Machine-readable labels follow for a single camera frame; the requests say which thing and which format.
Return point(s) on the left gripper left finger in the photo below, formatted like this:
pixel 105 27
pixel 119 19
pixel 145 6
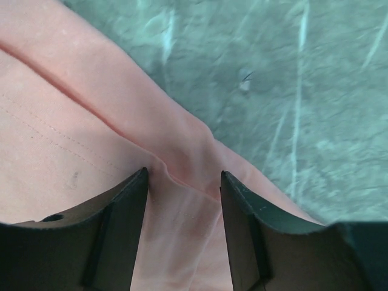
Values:
pixel 91 245

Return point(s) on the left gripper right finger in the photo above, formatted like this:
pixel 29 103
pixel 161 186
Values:
pixel 267 246

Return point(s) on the salmon pink t shirt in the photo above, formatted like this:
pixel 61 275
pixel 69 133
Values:
pixel 78 116

